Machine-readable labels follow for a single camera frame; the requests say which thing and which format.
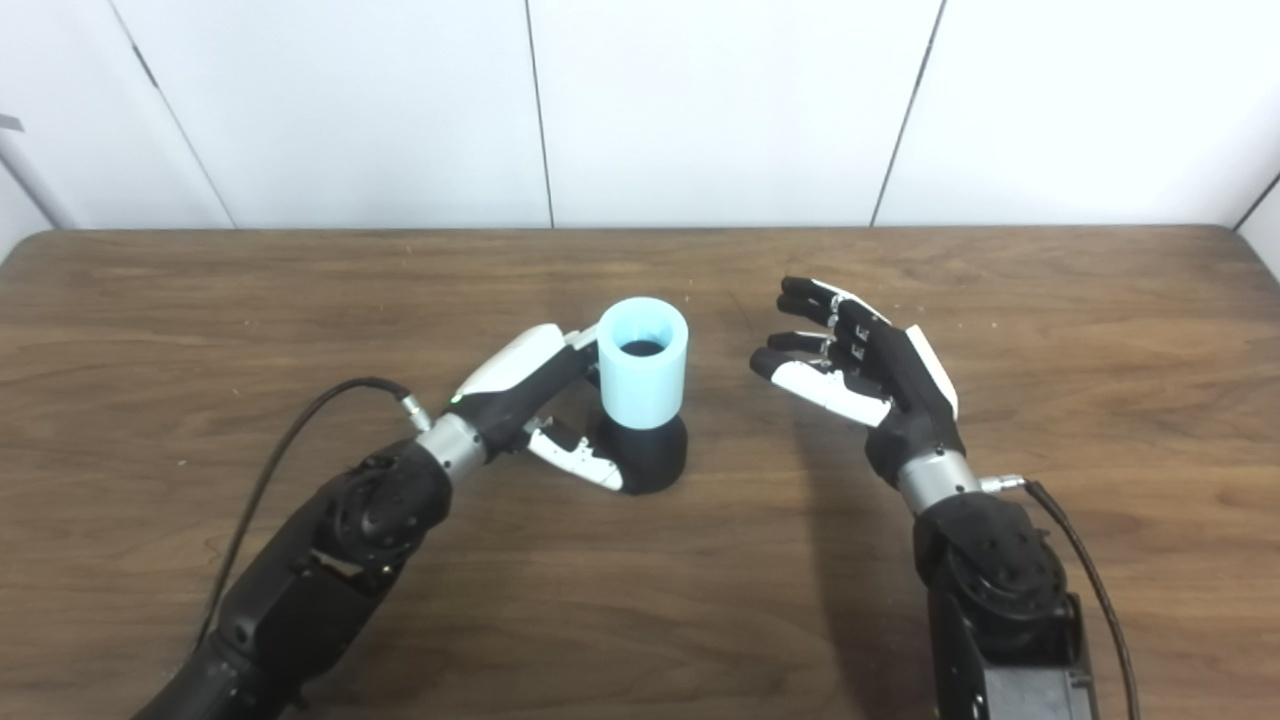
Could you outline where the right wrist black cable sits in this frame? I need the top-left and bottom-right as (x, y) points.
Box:
(980, 474), (1141, 720)

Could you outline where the black nozzle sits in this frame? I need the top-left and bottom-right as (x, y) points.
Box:
(590, 339), (689, 495)

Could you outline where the light-blue hose piece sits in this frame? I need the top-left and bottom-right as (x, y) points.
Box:
(596, 296), (690, 432)

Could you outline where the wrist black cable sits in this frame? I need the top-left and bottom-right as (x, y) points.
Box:
(192, 377), (433, 651)
(980, 474), (1141, 720)

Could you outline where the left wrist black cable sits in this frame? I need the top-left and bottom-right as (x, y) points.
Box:
(192, 377), (433, 651)

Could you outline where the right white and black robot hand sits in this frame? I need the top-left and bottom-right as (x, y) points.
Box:
(750, 276), (966, 489)

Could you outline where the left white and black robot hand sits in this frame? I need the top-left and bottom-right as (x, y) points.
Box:
(447, 323), (626, 493)

